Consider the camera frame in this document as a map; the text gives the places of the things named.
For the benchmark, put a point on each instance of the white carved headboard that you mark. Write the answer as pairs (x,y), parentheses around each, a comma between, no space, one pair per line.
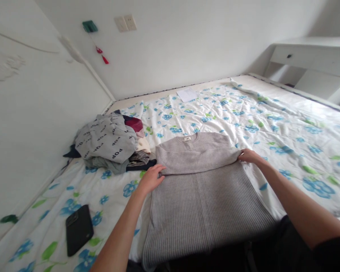
(31,113)

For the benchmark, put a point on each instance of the olive-grey garment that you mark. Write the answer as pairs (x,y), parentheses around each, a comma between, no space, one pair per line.
(107,166)

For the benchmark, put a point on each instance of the brown-grey striped garment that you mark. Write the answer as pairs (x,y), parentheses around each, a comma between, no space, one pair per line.
(138,157)

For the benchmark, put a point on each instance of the white paper sheet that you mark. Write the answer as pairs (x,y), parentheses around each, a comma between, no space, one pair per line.
(188,94)

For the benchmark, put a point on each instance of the black phone in case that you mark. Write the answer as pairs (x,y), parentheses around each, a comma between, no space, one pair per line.
(79,229)

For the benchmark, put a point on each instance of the white mattress with dark trim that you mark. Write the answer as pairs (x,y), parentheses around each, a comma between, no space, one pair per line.
(272,82)

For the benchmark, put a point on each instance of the person's right fingers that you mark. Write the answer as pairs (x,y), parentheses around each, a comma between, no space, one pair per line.
(242,157)

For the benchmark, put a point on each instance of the white wall switch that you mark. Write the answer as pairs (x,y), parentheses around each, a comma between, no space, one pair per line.
(119,24)

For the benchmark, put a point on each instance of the person's left hand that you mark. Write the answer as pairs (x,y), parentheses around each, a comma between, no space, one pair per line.
(148,180)

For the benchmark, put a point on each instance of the green wall hook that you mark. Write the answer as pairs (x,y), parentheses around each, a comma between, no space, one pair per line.
(89,26)

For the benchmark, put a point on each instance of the white desk with drawer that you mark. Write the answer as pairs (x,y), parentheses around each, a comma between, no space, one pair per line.
(314,56)

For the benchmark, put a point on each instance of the cream garment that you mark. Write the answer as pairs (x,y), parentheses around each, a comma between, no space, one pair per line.
(143,146)

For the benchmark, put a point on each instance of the grey ribbed knit sweater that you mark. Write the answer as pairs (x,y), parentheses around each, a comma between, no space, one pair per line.
(204,204)

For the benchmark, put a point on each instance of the white blue-flowered bed sheet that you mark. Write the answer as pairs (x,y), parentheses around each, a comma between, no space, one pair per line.
(272,127)

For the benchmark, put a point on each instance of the maroon garment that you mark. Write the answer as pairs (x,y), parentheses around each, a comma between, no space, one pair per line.
(134,124)

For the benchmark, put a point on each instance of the small green object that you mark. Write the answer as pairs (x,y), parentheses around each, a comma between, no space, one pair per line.
(8,218)

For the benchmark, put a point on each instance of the person's right hand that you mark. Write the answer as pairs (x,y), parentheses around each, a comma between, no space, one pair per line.
(251,156)

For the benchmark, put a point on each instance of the grey lettered sweatshirt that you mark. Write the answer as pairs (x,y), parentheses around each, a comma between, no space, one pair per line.
(107,138)

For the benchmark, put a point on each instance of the navy garment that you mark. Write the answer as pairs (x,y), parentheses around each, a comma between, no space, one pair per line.
(71,153)

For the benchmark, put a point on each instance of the person's body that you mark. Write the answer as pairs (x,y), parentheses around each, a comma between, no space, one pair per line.
(272,255)

